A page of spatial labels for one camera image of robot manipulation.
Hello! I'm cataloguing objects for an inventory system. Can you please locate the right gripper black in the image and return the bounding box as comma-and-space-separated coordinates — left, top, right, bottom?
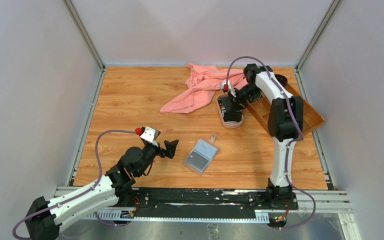
228, 84, 262, 113

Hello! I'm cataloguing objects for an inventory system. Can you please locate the black credit card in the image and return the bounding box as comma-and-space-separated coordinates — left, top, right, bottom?
184, 151, 211, 173

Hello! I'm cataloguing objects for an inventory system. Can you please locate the pink card holder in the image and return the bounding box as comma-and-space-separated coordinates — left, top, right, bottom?
183, 133, 220, 176

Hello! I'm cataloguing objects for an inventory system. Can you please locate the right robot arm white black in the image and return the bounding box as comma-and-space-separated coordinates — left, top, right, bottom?
221, 64, 304, 209

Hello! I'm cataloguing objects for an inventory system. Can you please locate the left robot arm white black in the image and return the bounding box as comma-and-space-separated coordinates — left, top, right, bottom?
24, 140, 179, 240

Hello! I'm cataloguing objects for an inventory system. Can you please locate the pink oval card tray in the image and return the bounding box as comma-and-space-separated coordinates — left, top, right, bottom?
216, 93, 244, 129

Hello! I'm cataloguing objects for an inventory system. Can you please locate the dark green coiled item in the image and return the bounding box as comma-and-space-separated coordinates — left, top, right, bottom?
248, 92, 262, 103

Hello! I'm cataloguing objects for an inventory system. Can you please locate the pink cloth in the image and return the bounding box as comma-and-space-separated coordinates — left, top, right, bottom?
159, 63, 247, 114

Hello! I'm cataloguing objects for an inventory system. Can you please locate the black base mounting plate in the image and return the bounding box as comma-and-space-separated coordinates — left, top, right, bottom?
115, 187, 299, 220

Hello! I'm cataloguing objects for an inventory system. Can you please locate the brown divided wooden tray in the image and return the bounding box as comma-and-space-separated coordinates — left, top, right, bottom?
247, 92, 325, 136

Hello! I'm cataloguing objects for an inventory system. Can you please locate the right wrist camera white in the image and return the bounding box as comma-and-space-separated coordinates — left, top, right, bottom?
219, 80, 237, 98

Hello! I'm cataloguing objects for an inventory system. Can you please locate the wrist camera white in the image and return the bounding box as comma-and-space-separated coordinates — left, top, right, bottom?
219, 80, 237, 98
140, 126, 161, 147

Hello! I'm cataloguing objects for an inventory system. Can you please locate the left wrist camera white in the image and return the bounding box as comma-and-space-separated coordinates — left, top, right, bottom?
140, 126, 161, 147

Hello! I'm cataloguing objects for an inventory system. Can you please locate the aluminium rail frame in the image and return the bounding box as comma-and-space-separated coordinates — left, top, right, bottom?
41, 185, 362, 240

